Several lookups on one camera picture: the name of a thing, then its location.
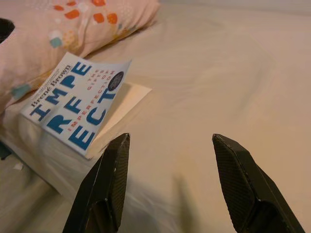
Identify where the pink pillow with orange dots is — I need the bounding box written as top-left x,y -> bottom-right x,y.
0,0 -> 160,115

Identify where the bed mattress with beige sheet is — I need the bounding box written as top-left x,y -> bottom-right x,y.
0,0 -> 311,233

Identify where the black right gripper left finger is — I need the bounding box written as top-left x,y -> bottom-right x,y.
62,133 -> 131,233

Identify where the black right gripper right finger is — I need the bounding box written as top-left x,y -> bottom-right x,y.
211,133 -> 306,233

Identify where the grey-green padded headboard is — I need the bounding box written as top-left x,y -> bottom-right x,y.
0,142 -> 12,161

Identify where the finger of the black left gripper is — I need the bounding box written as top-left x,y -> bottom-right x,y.
0,18 -> 16,45

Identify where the white book with blue letters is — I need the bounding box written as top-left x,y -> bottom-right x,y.
19,51 -> 154,161

